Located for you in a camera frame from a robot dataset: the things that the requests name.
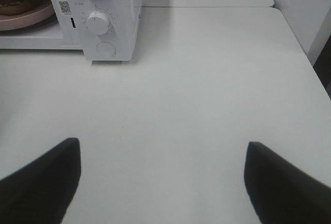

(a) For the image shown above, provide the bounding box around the white right partition panel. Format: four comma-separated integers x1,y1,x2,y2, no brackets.
274,0,330,65

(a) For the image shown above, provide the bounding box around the white timer knob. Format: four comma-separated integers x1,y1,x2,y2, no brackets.
87,11,110,35

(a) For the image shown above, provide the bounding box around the white microwave oven body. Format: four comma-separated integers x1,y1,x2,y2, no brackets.
1,0,142,61

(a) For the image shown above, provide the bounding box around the pink round plate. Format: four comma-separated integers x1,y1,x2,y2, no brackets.
0,1,55,31

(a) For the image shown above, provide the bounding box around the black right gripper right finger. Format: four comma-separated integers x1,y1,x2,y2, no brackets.
244,142,330,223

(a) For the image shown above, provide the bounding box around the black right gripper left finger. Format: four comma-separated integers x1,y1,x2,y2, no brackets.
1,138,81,223

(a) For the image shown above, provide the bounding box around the round white door button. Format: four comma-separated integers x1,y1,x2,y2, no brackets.
96,42,116,60

